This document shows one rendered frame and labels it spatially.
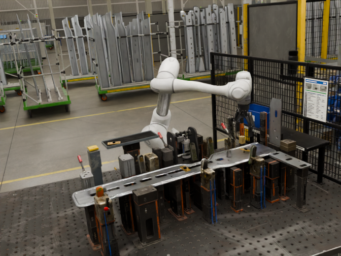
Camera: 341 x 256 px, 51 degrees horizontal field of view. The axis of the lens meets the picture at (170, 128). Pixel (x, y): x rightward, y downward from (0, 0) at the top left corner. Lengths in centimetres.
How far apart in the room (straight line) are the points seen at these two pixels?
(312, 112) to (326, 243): 98
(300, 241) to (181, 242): 66
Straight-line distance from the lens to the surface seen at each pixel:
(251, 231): 224
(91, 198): 208
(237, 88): 216
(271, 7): 475
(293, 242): 218
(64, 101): 827
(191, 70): 1006
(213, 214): 228
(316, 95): 271
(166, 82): 248
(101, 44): 909
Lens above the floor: 195
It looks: 18 degrees down
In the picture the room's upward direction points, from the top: 4 degrees counter-clockwise
